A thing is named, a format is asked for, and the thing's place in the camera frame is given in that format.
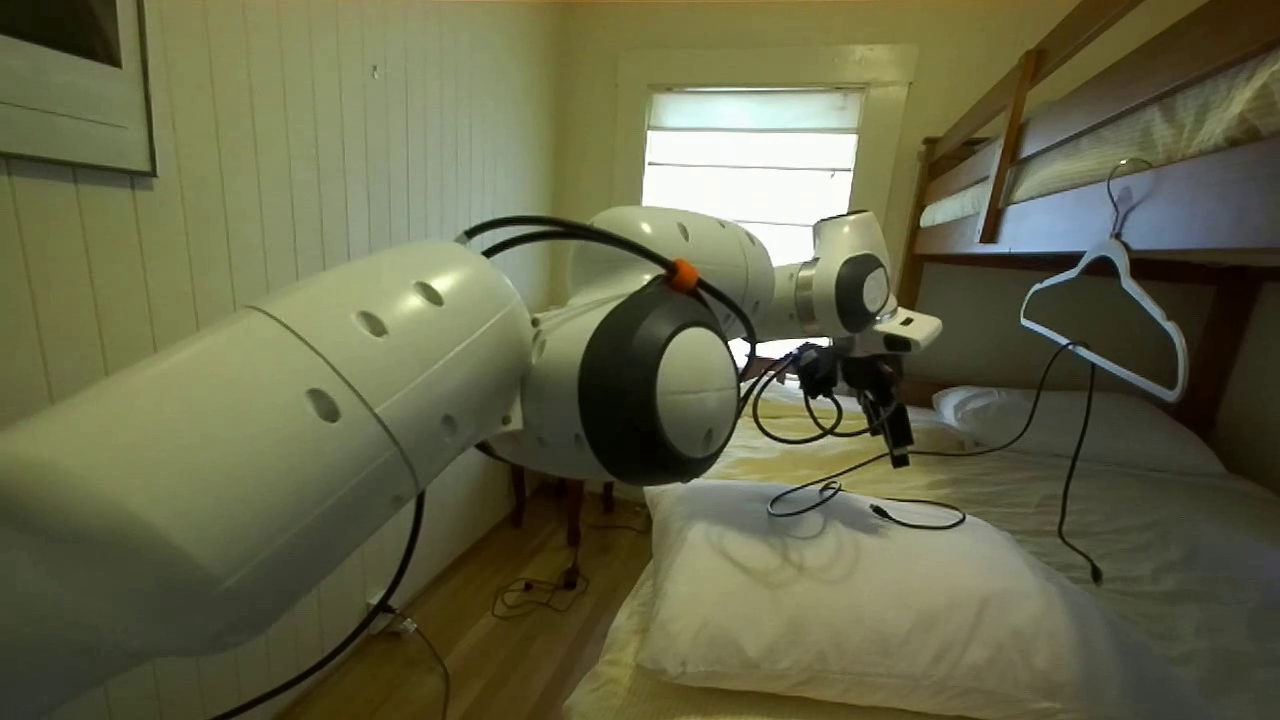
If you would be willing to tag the wooden bunk bed frame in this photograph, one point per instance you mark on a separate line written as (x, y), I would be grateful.
(1205, 236)

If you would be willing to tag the white front pillow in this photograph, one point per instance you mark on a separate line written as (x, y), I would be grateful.
(856, 605)

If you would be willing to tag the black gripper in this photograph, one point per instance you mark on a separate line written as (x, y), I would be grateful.
(870, 382)

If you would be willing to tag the white window blind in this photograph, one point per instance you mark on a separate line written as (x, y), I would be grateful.
(762, 159)

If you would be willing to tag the white pillow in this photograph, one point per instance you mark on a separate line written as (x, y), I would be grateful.
(856, 605)
(1111, 424)

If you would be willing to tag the white plastic coat hanger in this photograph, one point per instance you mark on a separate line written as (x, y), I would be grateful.
(1100, 314)

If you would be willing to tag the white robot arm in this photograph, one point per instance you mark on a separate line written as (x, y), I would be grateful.
(195, 499)

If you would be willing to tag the upper bunk mattress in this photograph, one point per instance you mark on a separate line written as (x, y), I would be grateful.
(1202, 117)

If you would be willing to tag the white bed sheet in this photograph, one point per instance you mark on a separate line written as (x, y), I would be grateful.
(1187, 561)

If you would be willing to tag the framed wall picture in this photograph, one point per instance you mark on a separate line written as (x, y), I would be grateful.
(73, 85)

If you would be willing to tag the white back pillow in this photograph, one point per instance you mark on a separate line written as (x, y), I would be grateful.
(1111, 424)

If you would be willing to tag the dark wooden side table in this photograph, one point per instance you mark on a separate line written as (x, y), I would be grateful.
(574, 500)

